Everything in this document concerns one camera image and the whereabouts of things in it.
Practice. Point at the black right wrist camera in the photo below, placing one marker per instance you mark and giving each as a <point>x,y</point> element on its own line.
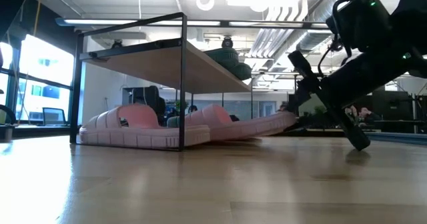
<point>360,20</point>

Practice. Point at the pink rubber slide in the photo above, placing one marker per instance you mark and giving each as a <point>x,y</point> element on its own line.
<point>133,137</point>
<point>250,127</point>

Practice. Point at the wooden shelf with black frame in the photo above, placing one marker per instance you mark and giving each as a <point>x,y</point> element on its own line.
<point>160,64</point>

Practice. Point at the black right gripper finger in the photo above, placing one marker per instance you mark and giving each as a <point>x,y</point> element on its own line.
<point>305,90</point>
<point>307,105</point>

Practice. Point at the person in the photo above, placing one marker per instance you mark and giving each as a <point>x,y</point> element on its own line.
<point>193,108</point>
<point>365,112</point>

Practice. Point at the black round fixture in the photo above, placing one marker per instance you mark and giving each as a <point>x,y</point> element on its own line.
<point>116,44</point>
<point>227,41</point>

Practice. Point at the silver ventilation duct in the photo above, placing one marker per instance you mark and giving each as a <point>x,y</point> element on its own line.
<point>313,20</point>

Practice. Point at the long linear ceiling light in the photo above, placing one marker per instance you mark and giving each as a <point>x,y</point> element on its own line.
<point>166,23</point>

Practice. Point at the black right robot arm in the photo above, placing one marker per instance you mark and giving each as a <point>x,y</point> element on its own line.
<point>413,4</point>

